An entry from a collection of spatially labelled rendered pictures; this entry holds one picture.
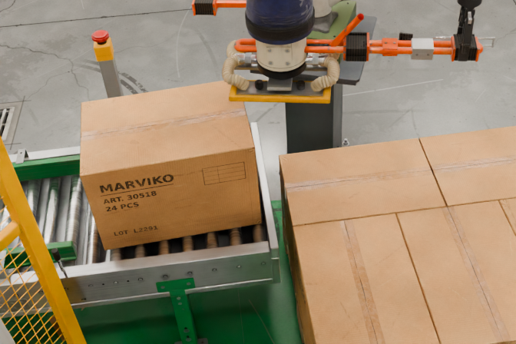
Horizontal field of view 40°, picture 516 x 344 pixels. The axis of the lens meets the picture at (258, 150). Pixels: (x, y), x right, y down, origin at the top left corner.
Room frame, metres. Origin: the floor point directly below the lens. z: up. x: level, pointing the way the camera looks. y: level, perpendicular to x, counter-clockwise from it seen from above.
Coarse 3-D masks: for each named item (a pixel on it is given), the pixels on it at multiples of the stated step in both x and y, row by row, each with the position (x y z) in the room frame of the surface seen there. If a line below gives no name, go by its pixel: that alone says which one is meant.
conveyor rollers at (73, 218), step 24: (48, 192) 2.07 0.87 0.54; (72, 192) 2.05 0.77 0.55; (0, 216) 1.97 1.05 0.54; (48, 216) 1.93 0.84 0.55; (72, 216) 1.92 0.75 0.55; (48, 240) 1.81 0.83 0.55; (72, 240) 1.80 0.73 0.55; (96, 240) 1.79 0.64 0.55; (168, 240) 1.76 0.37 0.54; (192, 240) 1.75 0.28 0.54; (216, 240) 1.74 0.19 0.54; (240, 240) 1.73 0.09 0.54; (264, 240) 1.72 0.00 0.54; (72, 264) 1.69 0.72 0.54
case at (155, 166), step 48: (144, 96) 2.13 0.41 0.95; (192, 96) 2.11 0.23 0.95; (96, 144) 1.88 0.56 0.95; (144, 144) 1.86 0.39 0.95; (192, 144) 1.84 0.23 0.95; (240, 144) 1.81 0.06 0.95; (96, 192) 1.74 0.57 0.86; (144, 192) 1.75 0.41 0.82; (192, 192) 1.77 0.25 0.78; (240, 192) 1.79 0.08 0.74; (144, 240) 1.75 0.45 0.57
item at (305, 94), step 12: (252, 84) 1.93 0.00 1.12; (264, 84) 1.92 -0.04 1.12; (300, 84) 1.87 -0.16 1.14; (240, 96) 1.87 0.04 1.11; (252, 96) 1.87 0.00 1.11; (264, 96) 1.86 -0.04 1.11; (276, 96) 1.86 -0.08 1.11; (288, 96) 1.85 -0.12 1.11; (300, 96) 1.85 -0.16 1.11; (312, 96) 1.84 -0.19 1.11; (324, 96) 1.84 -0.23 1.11
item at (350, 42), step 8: (352, 32) 2.00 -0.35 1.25; (360, 32) 1.99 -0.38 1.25; (368, 32) 1.98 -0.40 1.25; (344, 40) 1.95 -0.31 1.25; (352, 40) 1.96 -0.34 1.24; (360, 40) 1.96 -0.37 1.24; (368, 40) 1.94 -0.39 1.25; (344, 48) 1.92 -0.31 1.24; (352, 48) 1.90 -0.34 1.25; (360, 48) 1.90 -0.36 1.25; (368, 48) 1.90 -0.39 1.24; (344, 56) 1.92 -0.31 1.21; (352, 56) 1.91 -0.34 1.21; (360, 56) 1.90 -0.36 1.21; (368, 56) 1.90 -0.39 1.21
